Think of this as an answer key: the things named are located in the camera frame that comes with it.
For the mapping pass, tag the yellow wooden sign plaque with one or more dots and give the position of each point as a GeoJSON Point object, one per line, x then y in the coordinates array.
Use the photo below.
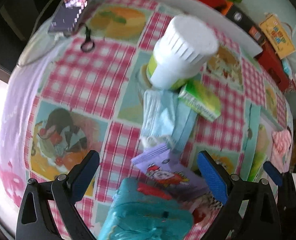
{"type": "Point", "coordinates": [279, 35]}

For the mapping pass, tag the light blue wipes pack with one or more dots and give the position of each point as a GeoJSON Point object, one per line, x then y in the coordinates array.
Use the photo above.
{"type": "Point", "coordinates": [287, 68]}

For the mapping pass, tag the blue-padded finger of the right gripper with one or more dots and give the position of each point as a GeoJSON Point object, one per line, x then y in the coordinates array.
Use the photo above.
{"type": "Point", "coordinates": [273, 173]}

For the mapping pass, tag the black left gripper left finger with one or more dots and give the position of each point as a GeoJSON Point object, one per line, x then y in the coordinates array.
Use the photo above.
{"type": "Point", "coordinates": [35, 220]}

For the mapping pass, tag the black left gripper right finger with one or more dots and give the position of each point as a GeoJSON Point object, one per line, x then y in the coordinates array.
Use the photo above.
{"type": "Point", "coordinates": [248, 211]}

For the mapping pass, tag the black box with gauge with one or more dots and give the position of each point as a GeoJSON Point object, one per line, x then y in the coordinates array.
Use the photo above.
{"type": "Point", "coordinates": [236, 15]}

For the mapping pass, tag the red white plush toy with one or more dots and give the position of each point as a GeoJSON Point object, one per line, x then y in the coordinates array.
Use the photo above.
{"type": "Point", "coordinates": [204, 208]}

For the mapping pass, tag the red gift box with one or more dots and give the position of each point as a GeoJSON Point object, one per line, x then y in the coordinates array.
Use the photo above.
{"type": "Point", "coordinates": [270, 61]}

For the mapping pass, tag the green tissue pack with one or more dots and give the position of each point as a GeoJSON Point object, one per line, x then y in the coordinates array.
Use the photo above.
{"type": "Point", "coordinates": [201, 100]}

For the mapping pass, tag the pink checkered food tablecloth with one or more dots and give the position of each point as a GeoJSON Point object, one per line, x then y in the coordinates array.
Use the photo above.
{"type": "Point", "coordinates": [94, 101]}

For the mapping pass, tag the white plastic pill bottle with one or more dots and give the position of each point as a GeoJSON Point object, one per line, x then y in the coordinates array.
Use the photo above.
{"type": "Point", "coordinates": [180, 53]}

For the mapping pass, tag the smartphone with lit screen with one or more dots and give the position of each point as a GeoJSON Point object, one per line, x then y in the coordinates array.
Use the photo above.
{"type": "Point", "coordinates": [68, 16]}

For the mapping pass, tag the pink white zigzag cloth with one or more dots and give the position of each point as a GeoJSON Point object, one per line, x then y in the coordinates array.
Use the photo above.
{"type": "Point", "coordinates": [282, 141]}

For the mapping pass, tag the teal plastic toy case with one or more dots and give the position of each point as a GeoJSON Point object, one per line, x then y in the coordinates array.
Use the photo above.
{"type": "Point", "coordinates": [141, 211]}

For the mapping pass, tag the lavender bed sheet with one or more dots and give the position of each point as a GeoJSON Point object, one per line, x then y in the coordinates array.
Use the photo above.
{"type": "Point", "coordinates": [23, 85]}

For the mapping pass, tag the white tray with teal rim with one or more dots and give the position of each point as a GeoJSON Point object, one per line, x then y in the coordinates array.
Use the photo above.
{"type": "Point", "coordinates": [257, 141]}

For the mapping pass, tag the blue face mask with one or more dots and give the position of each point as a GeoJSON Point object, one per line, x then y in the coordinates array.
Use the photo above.
{"type": "Point", "coordinates": [166, 119]}

